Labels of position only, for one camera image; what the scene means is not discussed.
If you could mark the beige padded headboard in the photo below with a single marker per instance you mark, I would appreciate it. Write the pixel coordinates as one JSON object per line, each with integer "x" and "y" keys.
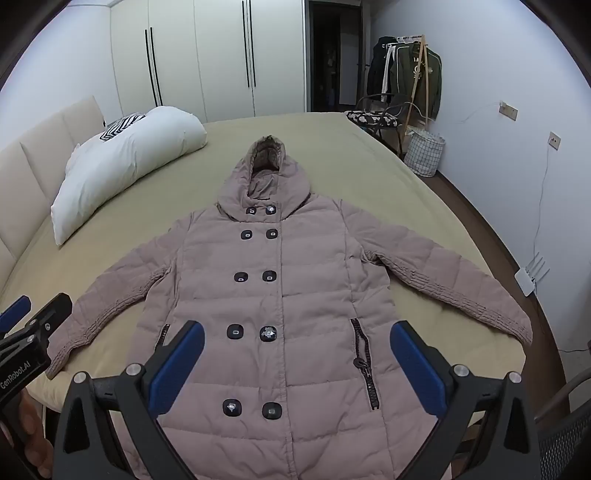
{"x": 32, "y": 152}

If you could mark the wooden clothes rack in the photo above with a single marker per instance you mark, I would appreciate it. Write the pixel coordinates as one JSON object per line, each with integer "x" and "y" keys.
{"x": 418, "y": 92}

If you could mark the black hanging garment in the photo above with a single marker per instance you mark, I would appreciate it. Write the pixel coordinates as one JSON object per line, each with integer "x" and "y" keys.
{"x": 376, "y": 69}

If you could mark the dark doorway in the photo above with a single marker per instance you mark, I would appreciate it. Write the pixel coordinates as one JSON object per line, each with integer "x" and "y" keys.
{"x": 337, "y": 55}

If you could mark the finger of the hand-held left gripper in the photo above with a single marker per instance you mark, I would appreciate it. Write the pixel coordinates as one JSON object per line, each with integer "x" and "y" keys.
{"x": 14, "y": 311}
{"x": 53, "y": 314}

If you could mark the wall socket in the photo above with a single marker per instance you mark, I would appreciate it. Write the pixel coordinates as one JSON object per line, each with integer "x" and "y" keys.
{"x": 554, "y": 141}
{"x": 508, "y": 111}

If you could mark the black white striped cushion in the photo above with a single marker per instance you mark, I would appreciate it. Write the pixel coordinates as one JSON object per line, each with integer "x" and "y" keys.
{"x": 122, "y": 125}

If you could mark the mauve hooded puffer coat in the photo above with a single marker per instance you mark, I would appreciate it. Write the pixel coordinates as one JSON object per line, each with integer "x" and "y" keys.
{"x": 300, "y": 300}

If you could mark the white hanging garment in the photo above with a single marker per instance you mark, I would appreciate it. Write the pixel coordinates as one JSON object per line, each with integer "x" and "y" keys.
{"x": 388, "y": 69}

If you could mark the white grid laundry basket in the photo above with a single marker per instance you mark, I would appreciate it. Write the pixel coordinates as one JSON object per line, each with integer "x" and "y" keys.
{"x": 425, "y": 152}

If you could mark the dark armchair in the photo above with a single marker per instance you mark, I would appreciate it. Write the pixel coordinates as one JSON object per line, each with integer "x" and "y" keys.
{"x": 392, "y": 134}

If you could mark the white wardrobe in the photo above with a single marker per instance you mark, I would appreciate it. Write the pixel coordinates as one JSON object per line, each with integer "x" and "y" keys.
{"x": 207, "y": 60}

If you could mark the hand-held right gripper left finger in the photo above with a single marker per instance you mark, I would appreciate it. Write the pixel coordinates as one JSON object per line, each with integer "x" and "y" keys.
{"x": 180, "y": 364}

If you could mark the white pillow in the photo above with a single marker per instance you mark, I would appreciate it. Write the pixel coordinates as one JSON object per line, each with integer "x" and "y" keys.
{"x": 124, "y": 166}

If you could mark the bed with beige sheet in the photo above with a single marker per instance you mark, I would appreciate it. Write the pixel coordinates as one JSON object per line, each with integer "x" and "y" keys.
{"x": 369, "y": 184}

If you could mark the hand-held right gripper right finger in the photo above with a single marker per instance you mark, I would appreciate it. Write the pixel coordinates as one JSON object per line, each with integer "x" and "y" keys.
{"x": 415, "y": 364}

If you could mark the white router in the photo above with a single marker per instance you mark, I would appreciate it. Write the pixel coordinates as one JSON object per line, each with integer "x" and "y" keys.
{"x": 528, "y": 279}

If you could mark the green jacket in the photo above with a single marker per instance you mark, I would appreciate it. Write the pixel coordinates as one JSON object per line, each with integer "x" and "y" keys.
{"x": 415, "y": 74}

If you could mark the person's left hand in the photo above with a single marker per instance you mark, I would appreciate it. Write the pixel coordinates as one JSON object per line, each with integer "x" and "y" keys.
{"x": 37, "y": 438}

